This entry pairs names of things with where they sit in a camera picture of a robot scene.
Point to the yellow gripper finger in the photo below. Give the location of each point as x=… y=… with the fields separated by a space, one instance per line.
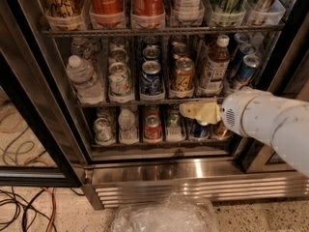
x=204 y=111

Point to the tea bottle with white cap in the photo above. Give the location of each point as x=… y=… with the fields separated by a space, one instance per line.
x=216 y=63

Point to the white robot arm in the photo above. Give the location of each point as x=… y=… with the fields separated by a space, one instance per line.
x=280 y=123

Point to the blue can bottom shelf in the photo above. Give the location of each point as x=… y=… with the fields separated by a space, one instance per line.
x=200 y=130

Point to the orange can bottom shelf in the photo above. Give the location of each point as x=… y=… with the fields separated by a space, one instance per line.
x=220 y=132

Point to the red can bottom shelf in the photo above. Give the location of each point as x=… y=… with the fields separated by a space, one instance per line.
x=152 y=130

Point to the small water bottle bottom shelf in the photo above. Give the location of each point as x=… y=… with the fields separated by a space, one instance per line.
x=128 y=128

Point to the green white can bottom shelf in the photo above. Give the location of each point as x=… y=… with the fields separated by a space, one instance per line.
x=103 y=132

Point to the green striped can top shelf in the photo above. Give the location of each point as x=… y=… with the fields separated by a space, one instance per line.
x=227 y=12

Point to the stainless steel fridge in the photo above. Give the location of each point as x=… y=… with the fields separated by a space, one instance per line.
x=147 y=172

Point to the clear water bottle middle shelf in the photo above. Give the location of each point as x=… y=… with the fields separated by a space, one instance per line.
x=85 y=80

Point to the fridge sliding glass door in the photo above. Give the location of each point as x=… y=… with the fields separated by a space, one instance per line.
x=33 y=77

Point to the orange lacroix can front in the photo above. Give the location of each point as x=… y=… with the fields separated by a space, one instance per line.
x=183 y=74

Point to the blue energy can front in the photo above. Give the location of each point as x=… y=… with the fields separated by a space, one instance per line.
x=247 y=69

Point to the blue pepsi can front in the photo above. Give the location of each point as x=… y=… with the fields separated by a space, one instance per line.
x=151 y=78

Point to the green white can front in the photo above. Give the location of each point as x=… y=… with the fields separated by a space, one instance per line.
x=119 y=79

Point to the clear plastic bag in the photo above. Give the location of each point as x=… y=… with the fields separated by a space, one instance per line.
x=176 y=213

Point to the red coca-cola can right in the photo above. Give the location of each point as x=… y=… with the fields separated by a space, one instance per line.
x=149 y=12

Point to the red coca-cola can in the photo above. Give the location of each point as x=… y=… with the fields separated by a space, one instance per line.
x=149 y=12
x=107 y=12

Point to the red coca-cola can left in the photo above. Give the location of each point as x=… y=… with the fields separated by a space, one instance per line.
x=107 y=12

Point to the middle wire shelf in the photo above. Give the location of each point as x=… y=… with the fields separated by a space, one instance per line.
x=169 y=101

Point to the wire shelf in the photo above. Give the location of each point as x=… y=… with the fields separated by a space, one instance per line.
x=160 y=32
x=169 y=101

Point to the top wire shelf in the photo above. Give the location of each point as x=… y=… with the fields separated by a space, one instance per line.
x=160 y=32

